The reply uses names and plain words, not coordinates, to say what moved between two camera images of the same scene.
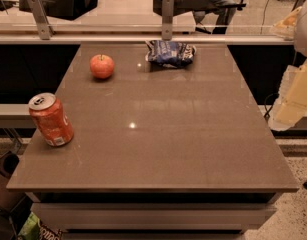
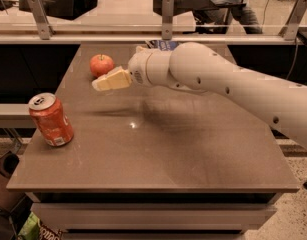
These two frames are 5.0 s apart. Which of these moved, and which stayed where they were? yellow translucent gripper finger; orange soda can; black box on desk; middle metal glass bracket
Moved: yellow translucent gripper finger
Stayed: black box on desk; orange soda can; middle metal glass bracket
